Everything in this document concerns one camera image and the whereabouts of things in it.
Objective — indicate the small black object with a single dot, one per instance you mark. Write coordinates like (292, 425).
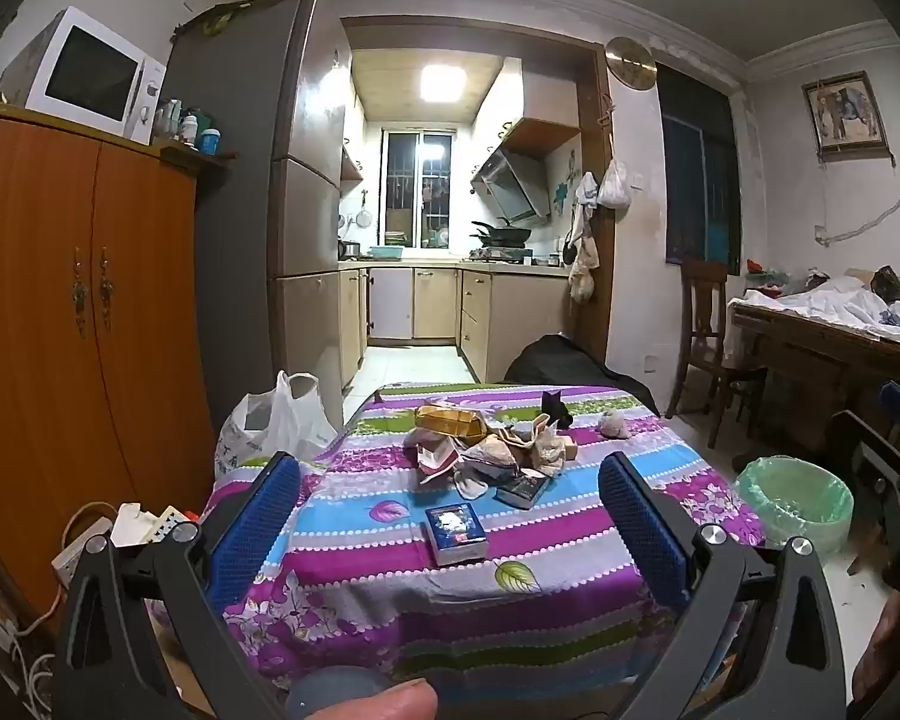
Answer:
(555, 406)

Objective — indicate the kitchen window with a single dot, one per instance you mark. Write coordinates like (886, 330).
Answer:
(420, 187)

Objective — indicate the yellow packet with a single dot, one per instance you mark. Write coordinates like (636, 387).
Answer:
(450, 424)

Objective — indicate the round wall clock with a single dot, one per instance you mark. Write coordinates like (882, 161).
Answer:
(630, 61)

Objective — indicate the white microwave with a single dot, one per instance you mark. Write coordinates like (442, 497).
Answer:
(90, 75)

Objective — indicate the hanging white plastic bag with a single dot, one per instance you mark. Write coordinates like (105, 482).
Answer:
(613, 186)

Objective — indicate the white power adapter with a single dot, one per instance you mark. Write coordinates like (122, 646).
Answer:
(129, 523)

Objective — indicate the blue card box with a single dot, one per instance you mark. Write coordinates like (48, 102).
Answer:
(456, 529)

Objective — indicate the wooden chair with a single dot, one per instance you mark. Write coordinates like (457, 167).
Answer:
(705, 292)

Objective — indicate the framed picture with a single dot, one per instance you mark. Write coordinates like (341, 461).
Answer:
(844, 116)

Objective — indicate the black plastic bag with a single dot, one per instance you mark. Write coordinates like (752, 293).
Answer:
(888, 285)

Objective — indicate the gas stove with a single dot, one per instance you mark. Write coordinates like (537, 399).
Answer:
(502, 251)

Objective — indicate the black wok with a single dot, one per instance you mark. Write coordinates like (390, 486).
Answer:
(499, 231)

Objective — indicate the white power strip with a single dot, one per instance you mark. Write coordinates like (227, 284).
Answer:
(169, 523)
(82, 551)

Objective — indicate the white medicine bottle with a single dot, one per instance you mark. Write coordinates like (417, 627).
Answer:
(190, 129)

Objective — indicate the steel range hood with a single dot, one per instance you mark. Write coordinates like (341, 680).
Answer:
(510, 184)

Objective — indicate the orange white packet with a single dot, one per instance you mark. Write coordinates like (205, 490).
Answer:
(511, 435)

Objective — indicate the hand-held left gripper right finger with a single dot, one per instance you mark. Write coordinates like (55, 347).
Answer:
(641, 532)

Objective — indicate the wooden dining table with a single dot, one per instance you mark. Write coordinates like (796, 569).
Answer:
(810, 349)

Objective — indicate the white tissue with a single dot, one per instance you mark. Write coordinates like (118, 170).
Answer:
(613, 425)

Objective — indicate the grey refrigerator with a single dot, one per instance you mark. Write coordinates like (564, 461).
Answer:
(232, 240)

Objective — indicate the hanging white cloth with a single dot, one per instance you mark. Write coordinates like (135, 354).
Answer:
(585, 189)

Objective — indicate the white printed wrapper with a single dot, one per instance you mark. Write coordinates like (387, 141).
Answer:
(487, 469)

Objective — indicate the red white wrapper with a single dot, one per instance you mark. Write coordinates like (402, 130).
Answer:
(435, 461)

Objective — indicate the small brown box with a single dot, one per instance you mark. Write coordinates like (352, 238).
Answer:
(571, 448)

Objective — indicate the teal basin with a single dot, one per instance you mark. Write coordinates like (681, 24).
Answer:
(386, 250)

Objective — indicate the person's left hand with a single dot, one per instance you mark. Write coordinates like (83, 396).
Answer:
(397, 701)

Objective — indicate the steel pot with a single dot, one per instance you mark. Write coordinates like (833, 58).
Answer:
(349, 249)

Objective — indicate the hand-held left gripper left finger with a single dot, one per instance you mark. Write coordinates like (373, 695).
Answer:
(259, 532)

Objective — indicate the beige kitchen base cabinets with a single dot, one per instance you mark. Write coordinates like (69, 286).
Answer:
(435, 307)

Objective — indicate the black packet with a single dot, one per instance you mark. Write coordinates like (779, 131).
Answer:
(523, 489)

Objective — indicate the green-lined waste bin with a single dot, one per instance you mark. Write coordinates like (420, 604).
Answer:
(795, 510)

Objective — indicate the square ceiling light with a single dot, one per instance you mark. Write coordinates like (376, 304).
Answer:
(444, 82)

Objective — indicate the white wall socket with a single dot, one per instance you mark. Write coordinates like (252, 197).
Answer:
(649, 364)

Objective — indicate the beige paper wrapper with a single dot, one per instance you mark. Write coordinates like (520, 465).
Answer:
(549, 450)

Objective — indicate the orange wooden wardrobe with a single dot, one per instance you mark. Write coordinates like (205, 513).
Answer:
(45, 315)

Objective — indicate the kitchen wall cabinet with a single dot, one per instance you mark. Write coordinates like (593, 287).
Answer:
(532, 105)
(352, 135)

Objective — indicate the dark window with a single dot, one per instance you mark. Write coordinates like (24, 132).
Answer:
(694, 187)

